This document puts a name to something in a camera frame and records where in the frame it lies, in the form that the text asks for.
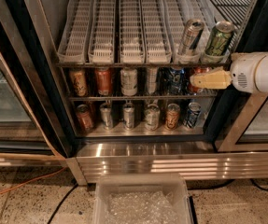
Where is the orange cable on floor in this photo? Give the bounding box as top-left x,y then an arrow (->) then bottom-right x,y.
0,166 -> 67,202

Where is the white can bottom shelf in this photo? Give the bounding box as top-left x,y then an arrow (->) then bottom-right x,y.
145,104 -> 160,131

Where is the left glass fridge door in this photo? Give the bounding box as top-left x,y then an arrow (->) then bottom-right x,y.
0,51 -> 63,161

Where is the blue can bottom shelf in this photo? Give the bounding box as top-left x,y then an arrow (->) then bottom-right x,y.
184,102 -> 201,129

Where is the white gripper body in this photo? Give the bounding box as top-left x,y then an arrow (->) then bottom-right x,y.
230,52 -> 268,93

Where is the black cable on floor left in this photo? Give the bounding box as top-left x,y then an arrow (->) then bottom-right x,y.
46,184 -> 79,224

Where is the silver can bottom shelf left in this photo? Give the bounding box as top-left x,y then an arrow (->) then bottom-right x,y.
100,103 -> 113,130

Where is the tan can middle shelf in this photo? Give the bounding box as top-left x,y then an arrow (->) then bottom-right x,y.
69,69 -> 88,97

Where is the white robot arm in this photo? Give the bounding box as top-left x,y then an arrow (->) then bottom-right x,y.
190,51 -> 268,93

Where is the silver can middle shelf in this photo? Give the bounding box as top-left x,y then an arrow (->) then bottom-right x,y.
146,67 -> 159,94

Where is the orange can shelf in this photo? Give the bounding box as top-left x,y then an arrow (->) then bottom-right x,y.
76,105 -> 94,131
95,68 -> 112,96

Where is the black cable on floor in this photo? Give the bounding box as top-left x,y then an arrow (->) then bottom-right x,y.
187,177 -> 268,192
46,184 -> 79,224

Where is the clear plastic bin with ice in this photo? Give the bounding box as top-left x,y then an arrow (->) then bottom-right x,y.
92,174 -> 195,224

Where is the blue can shelf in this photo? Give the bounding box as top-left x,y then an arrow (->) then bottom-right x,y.
184,102 -> 201,129
166,67 -> 184,94

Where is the silver can shelf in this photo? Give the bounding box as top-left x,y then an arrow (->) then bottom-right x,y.
100,103 -> 113,130
123,103 -> 134,130
146,67 -> 159,94

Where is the black cable on floor right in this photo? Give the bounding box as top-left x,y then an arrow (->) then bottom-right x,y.
187,177 -> 268,192

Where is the tan can bottom shelf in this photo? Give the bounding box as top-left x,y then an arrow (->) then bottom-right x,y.
165,104 -> 180,130

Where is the silver can on top shelf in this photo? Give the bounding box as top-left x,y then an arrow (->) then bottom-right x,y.
178,19 -> 205,55

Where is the green soda can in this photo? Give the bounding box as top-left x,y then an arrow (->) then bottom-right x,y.
205,21 -> 234,56

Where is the white can middle shelf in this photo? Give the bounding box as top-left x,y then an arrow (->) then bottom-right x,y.
120,68 -> 137,96

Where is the tan can shelf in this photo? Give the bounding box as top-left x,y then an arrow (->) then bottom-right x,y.
69,69 -> 88,97
165,104 -> 180,130

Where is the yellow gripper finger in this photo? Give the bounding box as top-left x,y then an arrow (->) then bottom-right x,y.
190,66 -> 232,90

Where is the orange can middle shelf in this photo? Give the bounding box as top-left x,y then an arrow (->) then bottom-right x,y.
95,68 -> 112,96

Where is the silver can bottom shelf centre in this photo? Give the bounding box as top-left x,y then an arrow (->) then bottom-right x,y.
123,103 -> 134,130

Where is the blue can middle shelf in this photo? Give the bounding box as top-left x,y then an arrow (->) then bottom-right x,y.
166,67 -> 184,94

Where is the red can middle shelf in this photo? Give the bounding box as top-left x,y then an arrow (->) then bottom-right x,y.
188,67 -> 211,95

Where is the white can shelf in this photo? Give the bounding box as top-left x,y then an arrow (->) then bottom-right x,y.
120,68 -> 137,96
145,104 -> 160,131

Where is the stainless steel fridge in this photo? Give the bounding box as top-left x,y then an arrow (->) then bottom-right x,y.
0,0 -> 268,185

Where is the orange can bottom shelf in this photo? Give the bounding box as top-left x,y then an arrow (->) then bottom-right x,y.
76,105 -> 94,131

